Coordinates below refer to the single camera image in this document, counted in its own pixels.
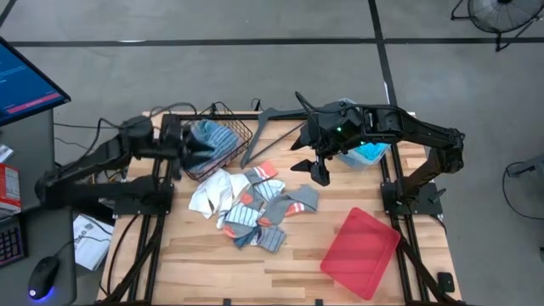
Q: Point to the black keyboard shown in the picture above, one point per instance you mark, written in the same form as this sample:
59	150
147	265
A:
10	244

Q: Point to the red translucent plastic bin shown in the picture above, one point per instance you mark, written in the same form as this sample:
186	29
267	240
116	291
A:
361	253

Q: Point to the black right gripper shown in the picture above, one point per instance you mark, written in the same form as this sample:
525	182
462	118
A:
323	134

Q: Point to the grey striped sock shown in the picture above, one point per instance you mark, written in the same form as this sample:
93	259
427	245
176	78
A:
272	239

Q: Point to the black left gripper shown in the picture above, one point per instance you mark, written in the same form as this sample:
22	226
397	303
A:
172	132

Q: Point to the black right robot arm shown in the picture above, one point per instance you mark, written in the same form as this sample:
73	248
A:
408	125

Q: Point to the computer monitor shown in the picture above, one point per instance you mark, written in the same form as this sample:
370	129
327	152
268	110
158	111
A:
25	85

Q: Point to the blue-grey striped sock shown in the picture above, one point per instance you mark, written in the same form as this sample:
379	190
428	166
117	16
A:
242	214

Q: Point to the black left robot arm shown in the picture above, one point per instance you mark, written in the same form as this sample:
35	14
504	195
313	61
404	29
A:
106	187

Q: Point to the black computer mouse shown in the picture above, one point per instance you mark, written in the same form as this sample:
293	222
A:
42	278

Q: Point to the white printed paper sheets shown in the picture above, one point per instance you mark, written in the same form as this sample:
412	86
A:
91	242

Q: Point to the white sock dark stripes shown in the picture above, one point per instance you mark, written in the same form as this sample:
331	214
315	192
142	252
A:
272	190

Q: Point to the clear plastic storage bin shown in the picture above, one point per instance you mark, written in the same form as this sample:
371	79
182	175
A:
345	160

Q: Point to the grey sock coral cuff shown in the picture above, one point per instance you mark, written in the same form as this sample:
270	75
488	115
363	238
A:
255	175
276	208

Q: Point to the small black box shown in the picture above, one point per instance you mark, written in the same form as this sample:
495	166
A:
445	282

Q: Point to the black floor fan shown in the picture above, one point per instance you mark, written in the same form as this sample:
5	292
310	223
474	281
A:
501	15

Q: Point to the black edge bracket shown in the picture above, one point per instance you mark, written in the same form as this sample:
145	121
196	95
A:
227	302
319	302

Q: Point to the blue sock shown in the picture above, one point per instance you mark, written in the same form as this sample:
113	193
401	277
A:
246	239

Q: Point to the dark grey clothes hanger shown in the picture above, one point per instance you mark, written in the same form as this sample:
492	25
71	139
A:
255	142

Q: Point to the teal cloth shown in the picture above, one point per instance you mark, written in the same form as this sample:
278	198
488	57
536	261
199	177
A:
372	153

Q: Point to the grey desk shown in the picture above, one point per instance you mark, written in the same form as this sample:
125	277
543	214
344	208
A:
42	144

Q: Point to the red and white box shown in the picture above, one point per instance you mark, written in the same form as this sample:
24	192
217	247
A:
9	189

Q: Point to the white paper card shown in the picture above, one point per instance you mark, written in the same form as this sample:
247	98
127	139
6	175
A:
5	154

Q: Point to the blue striped shirt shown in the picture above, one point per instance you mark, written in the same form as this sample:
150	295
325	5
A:
221	142

